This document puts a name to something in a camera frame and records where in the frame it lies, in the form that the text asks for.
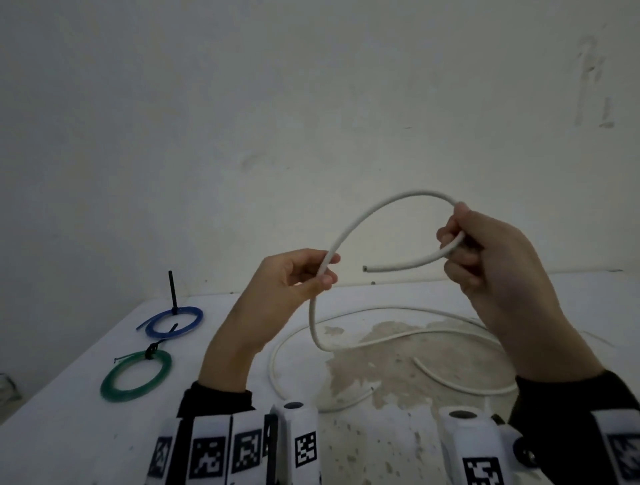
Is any person's left hand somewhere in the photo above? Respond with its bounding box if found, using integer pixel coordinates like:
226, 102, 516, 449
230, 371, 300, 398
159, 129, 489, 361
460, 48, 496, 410
219, 248, 341, 356

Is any person's right hand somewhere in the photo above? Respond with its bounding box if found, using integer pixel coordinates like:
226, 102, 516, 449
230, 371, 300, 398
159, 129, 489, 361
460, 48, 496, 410
436, 201, 571, 350

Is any blue cable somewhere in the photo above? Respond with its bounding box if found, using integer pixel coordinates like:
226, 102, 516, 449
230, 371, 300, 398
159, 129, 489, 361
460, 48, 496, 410
135, 306, 205, 340

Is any green cable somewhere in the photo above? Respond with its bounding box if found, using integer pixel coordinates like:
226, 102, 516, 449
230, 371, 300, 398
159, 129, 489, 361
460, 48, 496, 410
99, 349, 173, 404

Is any person's left forearm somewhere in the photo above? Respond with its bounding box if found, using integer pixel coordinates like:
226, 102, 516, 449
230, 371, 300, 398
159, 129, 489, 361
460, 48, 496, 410
198, 329, 266, 393

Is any black left wristband with markers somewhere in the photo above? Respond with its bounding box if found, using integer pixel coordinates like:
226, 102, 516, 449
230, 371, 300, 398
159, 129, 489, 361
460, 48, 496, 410
145, 382, 279, 485

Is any black wristband with markers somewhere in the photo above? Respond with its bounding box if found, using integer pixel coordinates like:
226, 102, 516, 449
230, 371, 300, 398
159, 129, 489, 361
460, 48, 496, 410
507, 370, 640, 485
145, 382, 279, 485

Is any black right wristband with markers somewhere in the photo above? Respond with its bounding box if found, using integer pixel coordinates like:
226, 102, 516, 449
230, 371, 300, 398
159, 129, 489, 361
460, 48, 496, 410
507, 370, 640, 485

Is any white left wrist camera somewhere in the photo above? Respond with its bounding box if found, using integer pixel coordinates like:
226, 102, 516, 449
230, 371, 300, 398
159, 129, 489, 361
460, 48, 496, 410
269, 401, 321, 485

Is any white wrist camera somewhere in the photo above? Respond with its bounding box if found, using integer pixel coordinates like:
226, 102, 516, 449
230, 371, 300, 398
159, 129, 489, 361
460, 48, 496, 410
439, 405, 541, 485
269, 401, 321, 485

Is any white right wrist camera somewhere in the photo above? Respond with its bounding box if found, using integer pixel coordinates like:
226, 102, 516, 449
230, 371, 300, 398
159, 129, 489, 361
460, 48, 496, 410
439, 405, 541, 485

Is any white socket with black cord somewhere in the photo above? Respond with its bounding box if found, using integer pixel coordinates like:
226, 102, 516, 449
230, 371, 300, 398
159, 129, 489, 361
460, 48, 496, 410
0, 373, 21, 406

